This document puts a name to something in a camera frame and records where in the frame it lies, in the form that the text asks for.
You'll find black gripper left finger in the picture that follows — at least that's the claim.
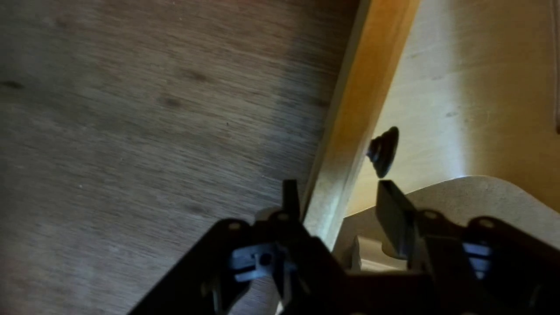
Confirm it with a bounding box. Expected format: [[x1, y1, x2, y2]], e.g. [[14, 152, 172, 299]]
[[282, 178, 301, 219]]

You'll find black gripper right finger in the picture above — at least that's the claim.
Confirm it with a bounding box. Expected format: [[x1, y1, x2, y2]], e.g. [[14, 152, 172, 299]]
[[376, 180, 417, 259]]

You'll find central top wooden drawer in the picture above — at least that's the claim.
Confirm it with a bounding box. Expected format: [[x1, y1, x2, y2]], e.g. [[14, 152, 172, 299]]
[[0, 0, 560, 315]]

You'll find light wooden slatted chair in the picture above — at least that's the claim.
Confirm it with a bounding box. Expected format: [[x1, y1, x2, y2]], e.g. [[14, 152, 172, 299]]
[[331, 175, 560, 276]]

